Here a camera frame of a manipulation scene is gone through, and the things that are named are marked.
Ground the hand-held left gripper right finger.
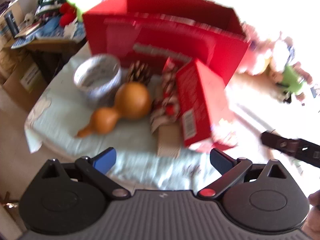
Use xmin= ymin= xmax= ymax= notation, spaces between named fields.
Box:
xmin=199 ymin=148 xmax=288 ymax=201

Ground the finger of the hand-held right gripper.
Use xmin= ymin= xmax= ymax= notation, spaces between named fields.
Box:
xmin=260 ymin=130 xmax=320 ymax=168

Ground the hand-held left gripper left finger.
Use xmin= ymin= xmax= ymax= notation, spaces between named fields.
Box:
xmin=41 ymin=148 xmax=130 ymax=201

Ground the small red gift box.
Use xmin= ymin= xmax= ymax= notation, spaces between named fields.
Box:
xmin=176 ymin=59 xmax=235 ymax=148

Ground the brown bottle gourd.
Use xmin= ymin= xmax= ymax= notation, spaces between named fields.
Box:
xmin=76 ymin=82 xmax=152 ymax=138

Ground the clear printed tape roll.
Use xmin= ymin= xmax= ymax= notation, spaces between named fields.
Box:
xmin=73 ymin=54 xmax=122 ymax=105

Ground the brown pine cone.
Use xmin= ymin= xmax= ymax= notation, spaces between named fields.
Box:
xmin=125 ymin=61 xmax=152 ymax=84

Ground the large red cardboard box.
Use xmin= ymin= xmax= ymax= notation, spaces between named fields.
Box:
xmin=82 ymin=0 xmax=250 ymax=85

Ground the doll in green dress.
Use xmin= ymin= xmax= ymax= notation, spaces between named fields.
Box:
xmin=271 ymin=37 xmax=310 ymax=103

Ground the pink plush toy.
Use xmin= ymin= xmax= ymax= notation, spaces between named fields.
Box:
xmin=237 ymin=25 xmax=275 ymax=75

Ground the pile of cardboard boxes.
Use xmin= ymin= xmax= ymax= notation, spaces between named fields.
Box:
xmin=0 ymin=0 xmax=49 ymax=113

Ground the wooden side table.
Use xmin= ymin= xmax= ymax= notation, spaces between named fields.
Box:
xmin=10 ymin=39 xmax=87 ymax=80

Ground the crumpled white tissue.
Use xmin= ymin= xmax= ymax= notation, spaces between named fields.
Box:
xmin=64 ymin=21 xmax=78 ymax=39

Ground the blue cloud-pattern cloth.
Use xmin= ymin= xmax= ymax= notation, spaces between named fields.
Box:
xmin=11 ymin=17 xmax=85 ymax=49

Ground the blue pouch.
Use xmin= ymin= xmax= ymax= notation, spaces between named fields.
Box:
xmin=41 ymin=19 xmax=62 ymax=38

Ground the small stack of books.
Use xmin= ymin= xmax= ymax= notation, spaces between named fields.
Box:
xmin=15 ymin=21 xmax=42 ymax=38

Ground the black bottle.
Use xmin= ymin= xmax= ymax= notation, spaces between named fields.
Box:
xmin=4 ymin=11 xmax=19 ymax=37

